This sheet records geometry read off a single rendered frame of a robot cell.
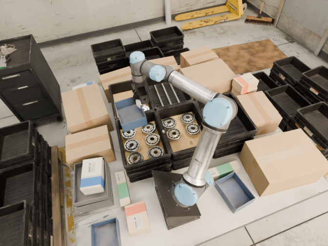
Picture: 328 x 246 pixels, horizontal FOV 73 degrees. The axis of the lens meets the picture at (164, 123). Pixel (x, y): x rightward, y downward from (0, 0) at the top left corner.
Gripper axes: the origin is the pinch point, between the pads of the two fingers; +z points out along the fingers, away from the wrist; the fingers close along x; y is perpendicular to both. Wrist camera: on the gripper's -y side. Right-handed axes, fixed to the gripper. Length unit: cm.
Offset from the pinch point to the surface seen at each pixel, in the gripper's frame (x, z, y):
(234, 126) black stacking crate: -64, 24, -14
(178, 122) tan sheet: -28.1, 27.2, 3.8
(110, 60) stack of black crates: 4, 64, 157
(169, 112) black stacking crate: -23.2, 22.4, 11.5
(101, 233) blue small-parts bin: 39, 46, -50
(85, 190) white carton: 42, 29, -29
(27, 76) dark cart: 91, 46, 121
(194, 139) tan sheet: -33.6, 26.7, -14.4
